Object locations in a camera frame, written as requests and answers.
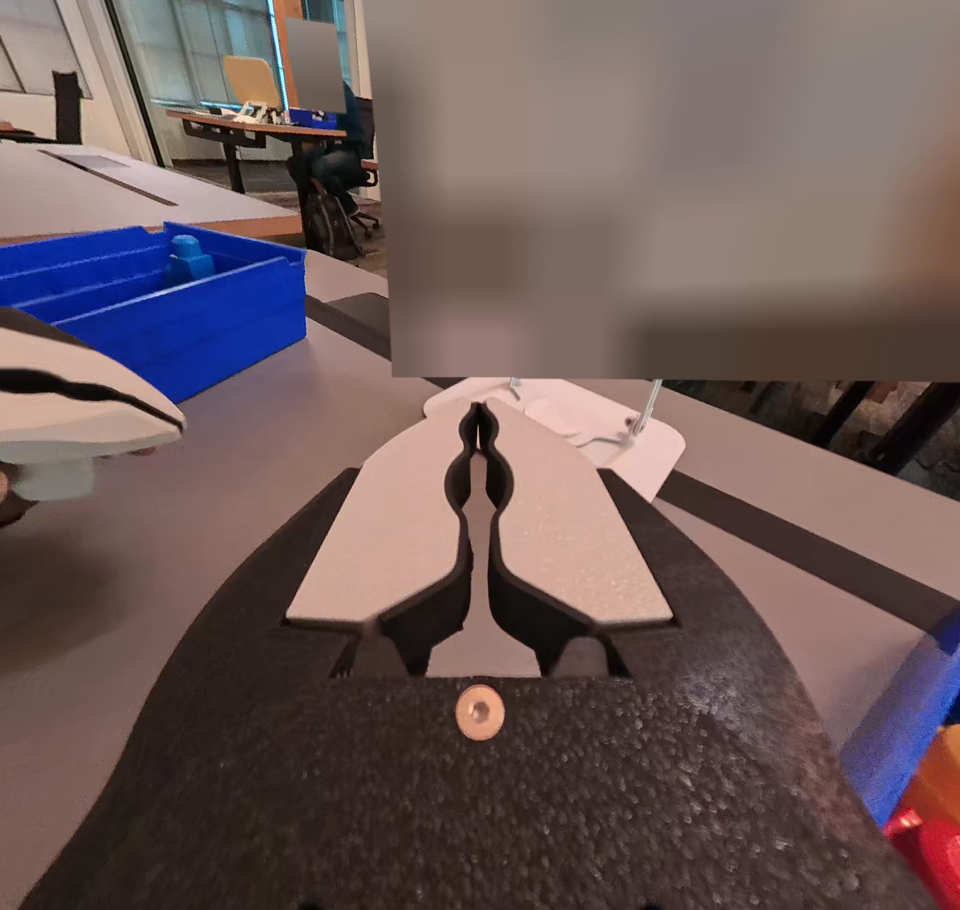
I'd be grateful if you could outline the black office chair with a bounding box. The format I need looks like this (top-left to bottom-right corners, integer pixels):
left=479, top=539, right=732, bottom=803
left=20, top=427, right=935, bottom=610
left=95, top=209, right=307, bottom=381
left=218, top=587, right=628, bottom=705
left=51, top=70, right=85, bottom=146
left=348, top=96, right=382, bottom=240

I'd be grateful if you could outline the dark backpack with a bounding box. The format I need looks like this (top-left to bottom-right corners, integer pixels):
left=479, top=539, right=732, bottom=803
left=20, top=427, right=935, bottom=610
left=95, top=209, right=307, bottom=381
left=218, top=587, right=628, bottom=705
left=302, top=188, right=363, bottom=260

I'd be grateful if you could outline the blue stepped mega block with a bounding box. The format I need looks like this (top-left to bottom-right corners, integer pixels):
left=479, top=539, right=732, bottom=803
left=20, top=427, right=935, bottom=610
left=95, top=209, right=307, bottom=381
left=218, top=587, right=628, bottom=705
left=163, top=233, right=217, bottom=286

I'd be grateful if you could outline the black desk frame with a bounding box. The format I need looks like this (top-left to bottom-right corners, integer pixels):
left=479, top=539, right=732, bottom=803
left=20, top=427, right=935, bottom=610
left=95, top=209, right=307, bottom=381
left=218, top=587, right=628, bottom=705
left=663, top=379, right=960, bottom=480

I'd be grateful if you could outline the pile of colourful mega blocks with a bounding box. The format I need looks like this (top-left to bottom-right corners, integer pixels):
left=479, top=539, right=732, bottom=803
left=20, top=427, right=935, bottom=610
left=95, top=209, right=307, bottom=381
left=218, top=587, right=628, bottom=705
left=883, top=726, right=960, bottom=910

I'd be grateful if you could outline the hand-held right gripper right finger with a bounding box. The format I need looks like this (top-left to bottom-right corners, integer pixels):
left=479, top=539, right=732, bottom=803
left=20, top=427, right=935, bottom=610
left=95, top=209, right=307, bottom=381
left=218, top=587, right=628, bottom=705
left=480, top=397, right=676, bottom=677

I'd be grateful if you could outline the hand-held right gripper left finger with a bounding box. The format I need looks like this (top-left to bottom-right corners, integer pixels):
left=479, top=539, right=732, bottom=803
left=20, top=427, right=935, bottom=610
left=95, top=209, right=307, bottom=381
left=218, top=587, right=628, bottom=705
left=283, top=400, right=483, bottom=675

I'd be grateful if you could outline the wood-edged office desk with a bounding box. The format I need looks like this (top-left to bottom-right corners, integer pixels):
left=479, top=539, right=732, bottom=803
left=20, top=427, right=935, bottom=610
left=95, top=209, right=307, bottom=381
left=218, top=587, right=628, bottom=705
left=165, top=107, right=350, bottom=195

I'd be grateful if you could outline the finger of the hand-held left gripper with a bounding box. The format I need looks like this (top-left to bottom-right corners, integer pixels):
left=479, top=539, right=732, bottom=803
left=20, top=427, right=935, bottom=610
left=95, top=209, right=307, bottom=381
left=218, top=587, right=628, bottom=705
left=0, top=388, right=187, bottom=504
left=0, top=308, right=187, bottom=431

